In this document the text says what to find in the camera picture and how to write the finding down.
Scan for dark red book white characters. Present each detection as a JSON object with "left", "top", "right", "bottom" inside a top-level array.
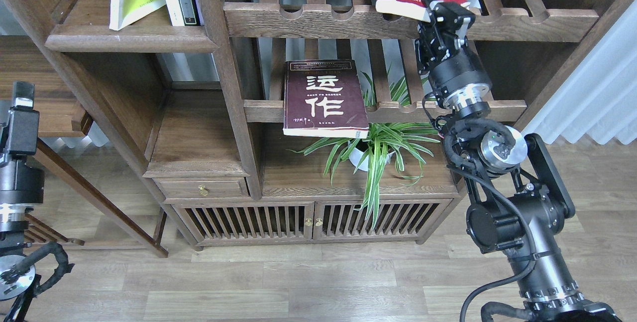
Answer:
[{"left": 283, "top": 59, "right": 369, "bottom": 138}]

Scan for wooden slatted rack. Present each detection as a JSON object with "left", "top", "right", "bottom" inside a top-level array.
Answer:
[{"left": 24, "top": 214, "right": 85, "bottom": 246}]

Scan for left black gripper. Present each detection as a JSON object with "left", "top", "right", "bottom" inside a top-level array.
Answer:
[{"left": 0, "top": 81, "right": 45, "bottom": 234}]

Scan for green spider plant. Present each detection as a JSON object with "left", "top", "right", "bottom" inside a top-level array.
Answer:
[{"left": 290, "top": 66, "right": 476, "bottom": 230}]

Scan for brass drawer knob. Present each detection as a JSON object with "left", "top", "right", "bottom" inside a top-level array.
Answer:
[{"left": 198, "top": 185, "right": 209, "bottom": 197}]

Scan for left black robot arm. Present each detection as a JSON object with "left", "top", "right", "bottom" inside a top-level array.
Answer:
[{"left": 0, "top": 81, "right": 73, "bottom": 322}]

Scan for white curtain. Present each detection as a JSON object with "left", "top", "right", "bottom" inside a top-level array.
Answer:
[{"left": 523, "top": 2, "right": 637, "bottom": 144}]

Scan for wooden side table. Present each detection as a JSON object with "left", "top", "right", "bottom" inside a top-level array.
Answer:
[{"left": 0, "top": 35, "right": 168, "bottom": 258}]

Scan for dark wooden bookshelf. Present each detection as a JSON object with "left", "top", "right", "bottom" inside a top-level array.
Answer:
[{"left": 0, "top": 0, "right": 637, "bottom": 252}]

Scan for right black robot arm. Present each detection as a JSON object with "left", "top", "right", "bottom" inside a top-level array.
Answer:
[{"left": 416, "top": 0, "right": 619, "bottom": 322}]

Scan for white plant pot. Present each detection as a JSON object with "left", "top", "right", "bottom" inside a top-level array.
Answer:
[{"left": 348, "top": 142, "right": 395, "bottom": 172}]

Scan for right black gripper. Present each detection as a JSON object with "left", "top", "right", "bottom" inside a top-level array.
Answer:
[{"left": 416, "top": 0, "right": 492, "bottom": 111}]

